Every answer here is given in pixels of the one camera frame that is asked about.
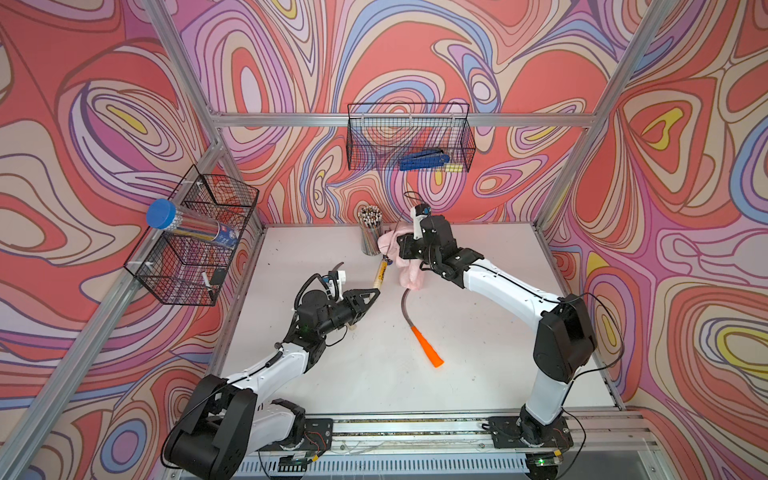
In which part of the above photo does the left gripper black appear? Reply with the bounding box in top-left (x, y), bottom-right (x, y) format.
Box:
top-left (314, 291), bottom-right (379, 342)

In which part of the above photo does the pink terry rag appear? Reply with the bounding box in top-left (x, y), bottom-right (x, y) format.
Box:
top-left (376, 226), bottom-right (430, 290)

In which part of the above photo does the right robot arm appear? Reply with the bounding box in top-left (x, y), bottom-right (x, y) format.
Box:
top-left (394, 214), bottom-right (597, 444)

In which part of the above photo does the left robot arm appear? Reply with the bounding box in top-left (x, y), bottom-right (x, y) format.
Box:
top-left (161, 288), bottom-right (380, 479)

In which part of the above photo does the cup of coloured pencils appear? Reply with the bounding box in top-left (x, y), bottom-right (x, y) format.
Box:
top-left (357, 205), bottom-right (382, 256)

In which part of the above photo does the blue tool in basket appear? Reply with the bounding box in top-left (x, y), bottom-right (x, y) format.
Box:
top-left (398, 149), bottom-right (450, 171)

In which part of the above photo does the blue cap pencil tube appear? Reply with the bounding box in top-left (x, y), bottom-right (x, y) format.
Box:
top-left (145, 199), bottom-right (239, 249)

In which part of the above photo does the black wire basket back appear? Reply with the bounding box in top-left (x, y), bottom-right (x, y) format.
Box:
top-left (346, 100), bottom-right (476, 172)

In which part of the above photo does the black wire basket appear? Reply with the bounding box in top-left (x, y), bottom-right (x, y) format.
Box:
top-left (346, 100), bottom-right (476, 172)
top-left (124, 166), bottom-right (259, 306)

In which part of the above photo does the orange handle sickle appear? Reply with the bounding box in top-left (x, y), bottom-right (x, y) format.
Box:
top-left (400, 289), bottom-right (444, 368)

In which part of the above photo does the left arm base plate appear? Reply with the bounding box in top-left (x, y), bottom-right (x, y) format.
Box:
top-left (260, 417), bottom-right (334, 455)

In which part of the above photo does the black wire basket left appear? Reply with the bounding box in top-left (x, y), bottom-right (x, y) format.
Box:
top-left (124, 166), bottom-right (259, 306)

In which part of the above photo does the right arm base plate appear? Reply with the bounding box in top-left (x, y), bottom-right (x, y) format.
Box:
top-left (481, 415), bottom-right (574, 451)

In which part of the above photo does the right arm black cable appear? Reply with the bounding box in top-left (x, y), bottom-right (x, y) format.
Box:
top-left (563, 292), bottom-right (626, 480)

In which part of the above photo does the aluminium front rail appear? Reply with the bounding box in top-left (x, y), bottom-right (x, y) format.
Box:
top-left (299, 409), bottom-right (656, 451)

